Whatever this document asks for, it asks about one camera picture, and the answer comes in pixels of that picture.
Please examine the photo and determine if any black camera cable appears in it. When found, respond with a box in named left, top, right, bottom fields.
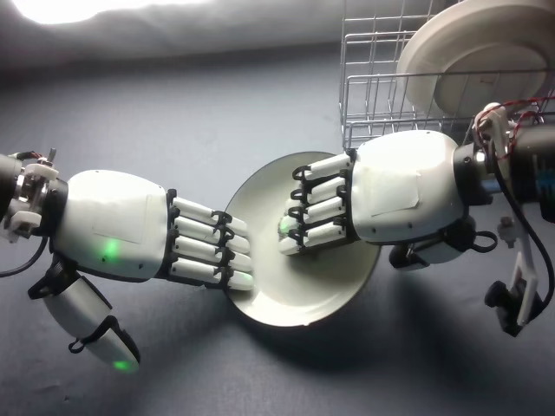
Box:
left=492, top=159, right=552, bottom=304

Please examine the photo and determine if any chrome wire dish rack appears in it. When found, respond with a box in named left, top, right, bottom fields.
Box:
left=336, top=0, right=555, bottom=153

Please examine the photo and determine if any white plate with leaf print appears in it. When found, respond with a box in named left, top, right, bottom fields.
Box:
left=224, top=150, right=382, bottom=327
left=396, top=0, right=552, bottom=118

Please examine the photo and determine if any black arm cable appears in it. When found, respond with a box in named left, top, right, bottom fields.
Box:
left=0, top=236, right=49, bottom=278

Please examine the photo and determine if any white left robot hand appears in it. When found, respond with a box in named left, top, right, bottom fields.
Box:
left=28, top=169, right=255, bottom=374

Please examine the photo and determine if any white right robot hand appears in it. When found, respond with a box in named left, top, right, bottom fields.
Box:
left=277, top=129, right=498, bottom=272

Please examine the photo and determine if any red twisted wire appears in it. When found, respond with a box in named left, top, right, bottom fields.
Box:
left=476, top=93, right=555, bottom=144

